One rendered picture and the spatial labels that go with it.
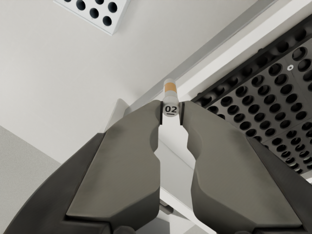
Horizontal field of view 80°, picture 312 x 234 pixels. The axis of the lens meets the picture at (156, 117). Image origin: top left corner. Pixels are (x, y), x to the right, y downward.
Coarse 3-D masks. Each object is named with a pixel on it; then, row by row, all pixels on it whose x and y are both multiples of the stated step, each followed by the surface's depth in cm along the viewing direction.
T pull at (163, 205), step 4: (160, 200) 29; (160, 204) 29; (164, 204) 29; (168, 204) 29; (160, 208) 30; (164, 208) 30; (168, 208) 30; (172, 208) 31; (164, 212) 30; (168, 212) 30; (172, 212) 30
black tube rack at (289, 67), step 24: (264, 48) 21; (288, 48) 20; (240, 72) 22; (264, 72) 19; (288, 72) 19; (216, 96) 23; (240, 96) 20; (264, 96) 20; (288, 96) 23; (240, 120) 22; (264, 120) 22; (288, 120) 22; (264, 144) 24; (288, 144) 23
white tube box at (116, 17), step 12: (60, 0) 25; (72, 0) 25; (84, 0) 25; (96, 0) 25; (108, 0) 25; (120, 0) 25; (72, 12) 25; (84, 12) 25; (96, 12) 28; (108, 12) 25; (120, 12) 25; (96, 24) 26; (108, 24) 28
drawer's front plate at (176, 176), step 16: (112, 112) 26; (160, 144) 31; (160, 160) 28; (176, 160) 32; (160, 176) 26; (176, 176) 29; (192, 176) 34; (160, 192) 25; (176, 192) 26; (176, 208) 27; (192, 208) 27
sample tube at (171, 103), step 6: (168, 78) 16; (168, 84) 15; (174, 84) 15; (168, 90) 14; (174, 90) 14; (168, 96) 13; (174, 96) 13; (168, 102) 12; (174, 102) 12; (168, 108) 12; (174, 108) 12; (168, 114) 13; (174, 114) 13
